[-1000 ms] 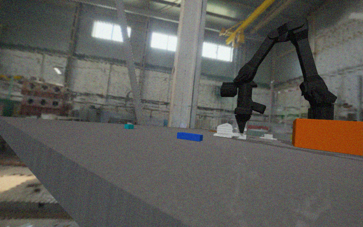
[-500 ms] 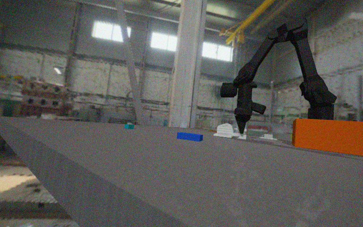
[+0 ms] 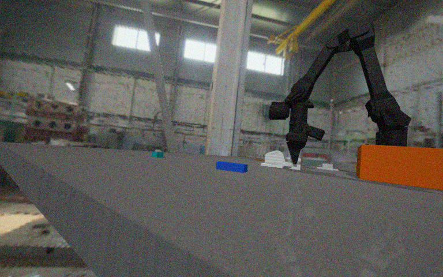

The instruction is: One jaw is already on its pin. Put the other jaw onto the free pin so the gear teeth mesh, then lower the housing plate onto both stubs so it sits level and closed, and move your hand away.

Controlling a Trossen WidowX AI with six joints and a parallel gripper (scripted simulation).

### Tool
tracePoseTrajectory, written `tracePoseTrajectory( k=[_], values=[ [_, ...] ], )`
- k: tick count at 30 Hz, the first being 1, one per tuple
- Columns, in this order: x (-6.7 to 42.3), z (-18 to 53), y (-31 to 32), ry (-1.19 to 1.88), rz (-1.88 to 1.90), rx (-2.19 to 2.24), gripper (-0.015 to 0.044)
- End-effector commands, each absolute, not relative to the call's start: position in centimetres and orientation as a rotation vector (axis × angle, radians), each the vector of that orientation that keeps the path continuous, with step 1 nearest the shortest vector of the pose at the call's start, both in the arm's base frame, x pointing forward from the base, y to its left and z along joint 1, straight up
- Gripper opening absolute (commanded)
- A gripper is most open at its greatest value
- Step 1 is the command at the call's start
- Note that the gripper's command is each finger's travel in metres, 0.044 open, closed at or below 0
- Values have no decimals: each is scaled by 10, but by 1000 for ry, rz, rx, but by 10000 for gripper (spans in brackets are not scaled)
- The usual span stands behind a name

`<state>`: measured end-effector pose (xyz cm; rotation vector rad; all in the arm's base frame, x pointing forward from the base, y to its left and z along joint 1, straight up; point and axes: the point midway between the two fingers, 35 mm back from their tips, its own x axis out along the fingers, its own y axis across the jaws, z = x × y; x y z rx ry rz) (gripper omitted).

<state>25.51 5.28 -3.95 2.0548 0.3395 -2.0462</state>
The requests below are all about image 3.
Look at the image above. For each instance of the blue rectangular block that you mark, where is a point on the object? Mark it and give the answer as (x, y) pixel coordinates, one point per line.
(242, 168)

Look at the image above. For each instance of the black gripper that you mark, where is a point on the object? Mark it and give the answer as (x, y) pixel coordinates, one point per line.
(297, 138)

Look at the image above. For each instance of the small teal block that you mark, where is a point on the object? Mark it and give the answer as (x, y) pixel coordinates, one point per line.
(157, 154)

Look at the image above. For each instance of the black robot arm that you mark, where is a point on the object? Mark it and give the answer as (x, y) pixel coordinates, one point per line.
(382, 106)

